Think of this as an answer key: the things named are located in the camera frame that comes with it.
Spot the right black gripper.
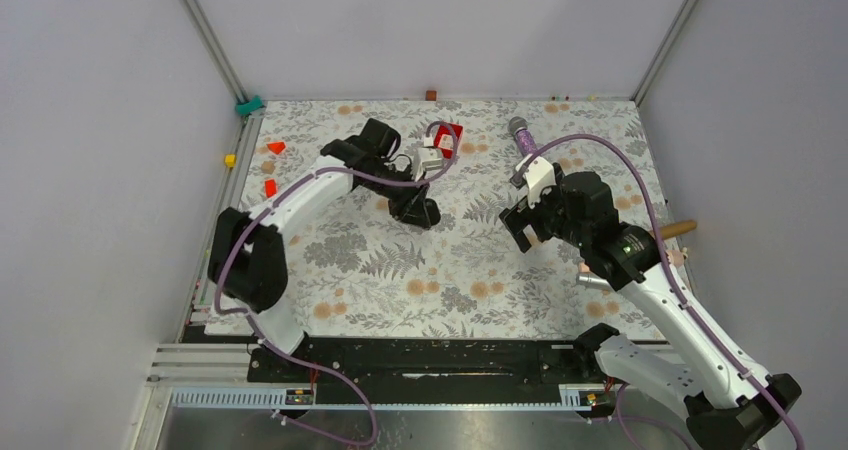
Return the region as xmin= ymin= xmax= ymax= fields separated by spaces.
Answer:
xmin=500 ymin=174 xmax=590 ymax=252

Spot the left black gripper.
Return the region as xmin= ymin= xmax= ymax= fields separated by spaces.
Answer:
xmin=362 ymin=163 xmax=431 ymax=229

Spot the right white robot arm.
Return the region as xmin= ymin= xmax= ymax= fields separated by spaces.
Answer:
xmin=500 ymin=169 xmax=801 ymax=449

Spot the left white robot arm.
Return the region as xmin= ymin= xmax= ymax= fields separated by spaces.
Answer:
xmin=207 ymin=118 xmax=448 ymax=381

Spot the red open box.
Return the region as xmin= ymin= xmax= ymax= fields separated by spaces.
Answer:
xmin=433 ymin=122 xmax=464 ymax=160

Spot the floral patterned mat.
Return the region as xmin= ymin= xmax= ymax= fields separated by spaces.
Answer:
xmin=239 ymin=100 xmax=670 ymax=341

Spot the purple glitter microphone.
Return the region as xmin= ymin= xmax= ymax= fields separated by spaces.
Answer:
xmin=507 ymin=116 xmax=538 ymax=156

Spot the silver metal cylinder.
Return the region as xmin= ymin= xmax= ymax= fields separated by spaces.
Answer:
xmin=576 ymin=273 xmax=612 ymax=291

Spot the red small block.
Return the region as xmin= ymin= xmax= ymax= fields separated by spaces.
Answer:
xmin=264 ymin=179 xmax=278 ymax=199

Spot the orange triangular block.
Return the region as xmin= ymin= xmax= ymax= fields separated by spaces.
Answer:
xmin=266 ymin=141 xmax=286 ymax=155

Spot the pink cylinder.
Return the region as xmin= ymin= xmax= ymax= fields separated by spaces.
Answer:
xmin=578 ymin=247 xmax=689 ymax=274

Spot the teal block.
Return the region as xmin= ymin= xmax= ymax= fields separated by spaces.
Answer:
xmin=235 ymin=95 xmax=265 ymax=117

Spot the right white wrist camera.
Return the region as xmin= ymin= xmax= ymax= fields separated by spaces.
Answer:
xmin=510 ymin=155 xmax=556 ymax=208

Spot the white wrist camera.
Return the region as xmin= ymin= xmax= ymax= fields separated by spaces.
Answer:
xmin=510 ymin=155 xmax=556 ymax=208
xmin=411 ymin=143 xmax=446 ymax=181

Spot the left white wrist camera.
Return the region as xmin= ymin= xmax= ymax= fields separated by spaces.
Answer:
xmin=411 ymin=143 xmax=446 ymax=181

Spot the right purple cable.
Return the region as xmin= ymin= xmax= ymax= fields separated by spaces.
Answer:
xmin=510 ymin=133 xmax=806 ymax=450

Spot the purple cable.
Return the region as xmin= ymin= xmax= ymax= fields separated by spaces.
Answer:
xmin=211 ymin=120 xmax=460 ymax=450
xmin=510 ymin=133 xmax=806 ymax=450

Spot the wooden handle stick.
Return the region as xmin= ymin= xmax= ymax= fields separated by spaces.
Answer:
xmin=656 ymin=220 xmax=698 ymax=240

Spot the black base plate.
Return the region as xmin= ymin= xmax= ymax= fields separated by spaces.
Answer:
xmin=247 ymin=337 xmax=607 ymax=405

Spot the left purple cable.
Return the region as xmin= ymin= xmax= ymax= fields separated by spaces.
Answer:
xmin=211 ymin=120 xmax=460 ymax=450

